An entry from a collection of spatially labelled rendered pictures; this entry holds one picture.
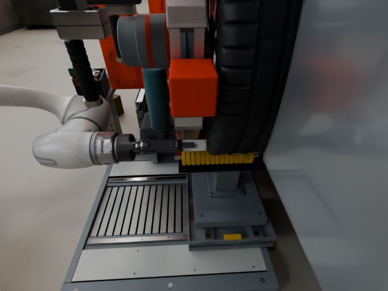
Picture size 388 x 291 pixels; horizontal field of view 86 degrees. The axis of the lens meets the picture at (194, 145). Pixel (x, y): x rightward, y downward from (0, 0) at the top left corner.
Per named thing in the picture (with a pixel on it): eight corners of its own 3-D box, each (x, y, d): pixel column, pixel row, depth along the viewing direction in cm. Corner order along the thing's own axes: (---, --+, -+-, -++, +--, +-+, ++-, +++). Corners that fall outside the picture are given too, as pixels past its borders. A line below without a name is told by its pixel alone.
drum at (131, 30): (198, 74, 60) (199, 17, 51) (122, 76, 59) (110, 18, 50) (196, 59, 71) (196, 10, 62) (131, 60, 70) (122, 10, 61)
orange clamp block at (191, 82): (210, 93, 42) (216, 117, 35) (171, 94, 42) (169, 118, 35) (212, 57, 38) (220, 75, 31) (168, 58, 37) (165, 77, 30)
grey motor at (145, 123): (216, 171, 127) (220, 122, 105) (146, 174, 125) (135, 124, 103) (212, 151, 141) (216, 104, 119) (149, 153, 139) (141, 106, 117)
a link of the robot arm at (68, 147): (84, 146, 49) (100, 115, 59) (15, 148, 48) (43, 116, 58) (97, 176, 56) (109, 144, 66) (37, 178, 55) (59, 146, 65)
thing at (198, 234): (271, 247, 91) (277, 236, 85) (188, 252, 89) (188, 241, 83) (244, 166, 130) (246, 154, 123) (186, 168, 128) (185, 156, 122)
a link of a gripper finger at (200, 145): (181, 140, 58) (181, 140, 57) (206, 139, 58) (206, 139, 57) (181, 151, 57) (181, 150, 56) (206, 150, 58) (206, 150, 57)
